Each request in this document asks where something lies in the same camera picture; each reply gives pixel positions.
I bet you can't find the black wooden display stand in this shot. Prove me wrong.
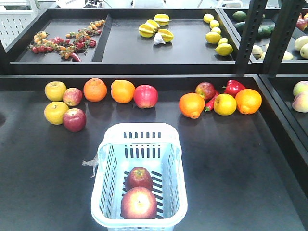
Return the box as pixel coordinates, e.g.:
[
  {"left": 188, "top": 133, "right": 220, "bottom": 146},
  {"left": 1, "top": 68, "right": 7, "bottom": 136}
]
[{"left": 0, "top": 9, "right": 308, "bottom": 231}]

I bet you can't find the pale peach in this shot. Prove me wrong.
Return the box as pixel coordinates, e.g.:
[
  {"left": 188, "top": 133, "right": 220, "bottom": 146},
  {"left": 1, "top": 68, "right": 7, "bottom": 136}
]
[
  {"left": 292, "top": 92, "right": 308, "bottom": 113},
  {"left": 293, "top": 80, "right": 308, "bottom": 97}
]

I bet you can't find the white garlic bulb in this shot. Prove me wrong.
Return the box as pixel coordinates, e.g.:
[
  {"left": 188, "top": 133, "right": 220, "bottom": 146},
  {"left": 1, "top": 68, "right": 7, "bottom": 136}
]
[{"left": 153, "top": 33, "right": 166, "bottom": 45}]

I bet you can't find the bright red apple left tray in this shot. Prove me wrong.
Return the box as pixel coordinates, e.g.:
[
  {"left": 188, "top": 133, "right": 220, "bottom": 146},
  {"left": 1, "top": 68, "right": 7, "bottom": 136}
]
[{"left": 133, "top": 84, "right": 158, "bottom": 109}]

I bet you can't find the dark red apple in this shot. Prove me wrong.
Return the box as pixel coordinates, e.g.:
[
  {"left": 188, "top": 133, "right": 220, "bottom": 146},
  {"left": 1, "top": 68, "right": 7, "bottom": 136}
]
[
  {"left": 125, "top": 167, "right": 153, "bottom": 191},
  {"left": 121, "top": 186, "right": 157, "bottom": 219}
]

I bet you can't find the light blue plastic basket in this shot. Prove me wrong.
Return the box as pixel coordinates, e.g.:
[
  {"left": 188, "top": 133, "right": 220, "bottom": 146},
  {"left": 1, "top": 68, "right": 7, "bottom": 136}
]
[{"left": 82, "top": 123, "right": 188, "bottom": 231}]

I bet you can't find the cherry tomato vine cluster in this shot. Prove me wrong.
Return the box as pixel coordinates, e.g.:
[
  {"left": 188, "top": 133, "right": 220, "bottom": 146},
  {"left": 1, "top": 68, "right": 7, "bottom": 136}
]
[{"left": 27, "top": 19, "right": 106, "bottom": 61}]

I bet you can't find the pink striped apple rear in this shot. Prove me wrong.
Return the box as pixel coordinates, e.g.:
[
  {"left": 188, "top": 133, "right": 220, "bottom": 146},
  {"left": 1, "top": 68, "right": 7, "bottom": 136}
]
[{"left": 63, "top": 87, "right": 83, "bottom": 106}]

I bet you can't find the yellow apple rear left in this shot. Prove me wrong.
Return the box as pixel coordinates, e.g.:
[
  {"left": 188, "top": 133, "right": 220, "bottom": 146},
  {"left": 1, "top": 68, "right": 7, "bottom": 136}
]
[{"left": 44, "top": 81, "right": 67, "bottom": 102}]

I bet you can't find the pale peach front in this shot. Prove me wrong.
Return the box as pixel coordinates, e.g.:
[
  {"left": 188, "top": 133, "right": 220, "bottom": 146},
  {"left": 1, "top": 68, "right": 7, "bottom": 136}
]
[{"left": 292, "top": 92, "right": 308, "bottom": 113}]

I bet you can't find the orange fruit far left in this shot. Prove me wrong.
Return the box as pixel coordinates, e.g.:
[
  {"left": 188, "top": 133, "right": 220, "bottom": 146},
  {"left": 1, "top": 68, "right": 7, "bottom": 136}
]
[{"left": 111, "top": 80, "right": 135, "bottom": 103}]

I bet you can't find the dark red chili upper tray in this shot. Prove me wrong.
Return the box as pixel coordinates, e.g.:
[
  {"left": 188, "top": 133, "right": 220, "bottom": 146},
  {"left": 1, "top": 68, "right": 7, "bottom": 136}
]
[{"left": 69, "top": 52, "right": 82, "bottom": 62}]

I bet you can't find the orange fruit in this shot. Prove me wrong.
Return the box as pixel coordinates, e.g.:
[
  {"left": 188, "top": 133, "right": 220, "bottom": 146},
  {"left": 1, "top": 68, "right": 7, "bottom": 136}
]
[
  {"left": 235, "top": 89, "right": 262, "bottom": 115},
  {"left": 179, "top": 92, "right": 205, "bottom": 119},
  {"left": 83, "top": 78, "right": 107, "bottom": 102},
  {"left": 111, "top": 80, "right": 135, "bottom": 103}
]

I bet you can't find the red bell pepper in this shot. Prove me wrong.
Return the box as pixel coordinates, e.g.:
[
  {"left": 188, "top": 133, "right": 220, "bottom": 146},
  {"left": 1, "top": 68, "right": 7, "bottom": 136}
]
[{"left": 223, "top": 80, "right": 246, "bottom": 97}]

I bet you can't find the yellow apple front left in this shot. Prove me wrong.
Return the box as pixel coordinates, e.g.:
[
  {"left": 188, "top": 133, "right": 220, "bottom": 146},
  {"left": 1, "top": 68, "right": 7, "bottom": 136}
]
[{"left": 44, "top": 102, "right": 69, "bottom": 125}]

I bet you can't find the red apple beside yellow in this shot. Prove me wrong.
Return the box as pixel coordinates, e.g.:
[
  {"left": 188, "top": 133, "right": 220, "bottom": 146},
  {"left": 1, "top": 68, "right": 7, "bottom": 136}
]
[{"left": 63, "top": 108, "right": 87, "bottom": 132}]

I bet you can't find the red green apple rear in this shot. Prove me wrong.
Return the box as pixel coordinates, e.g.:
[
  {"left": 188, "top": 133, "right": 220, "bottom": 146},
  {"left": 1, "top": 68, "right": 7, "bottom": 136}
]
[{"left": 195, "top": 82, "right": 216, "bottom": 101}]

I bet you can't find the yellow round fruit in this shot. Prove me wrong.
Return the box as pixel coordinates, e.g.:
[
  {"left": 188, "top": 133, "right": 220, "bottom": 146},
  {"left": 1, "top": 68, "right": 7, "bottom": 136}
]
[{"left": 214, "top": 93, "right": 237, "bottom": 116}]

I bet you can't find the orange fruit right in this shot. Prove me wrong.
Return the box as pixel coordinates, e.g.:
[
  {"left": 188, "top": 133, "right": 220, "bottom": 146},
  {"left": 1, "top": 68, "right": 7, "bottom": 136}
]
[{"left": 235, "top": 89, "right": 262, "bottom": 115}]

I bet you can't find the red chili pepper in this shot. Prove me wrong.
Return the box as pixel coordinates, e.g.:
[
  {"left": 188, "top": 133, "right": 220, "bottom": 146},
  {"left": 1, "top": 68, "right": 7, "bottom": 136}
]
[{"left": 204, "top": 91, "right": 219, "bottom": 112}]

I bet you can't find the pale peach rear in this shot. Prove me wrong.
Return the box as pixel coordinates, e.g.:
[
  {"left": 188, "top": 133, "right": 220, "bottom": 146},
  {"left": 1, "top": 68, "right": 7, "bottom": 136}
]
[{"left": 293, "top": 80, "right": 308, "bottom": 97}]

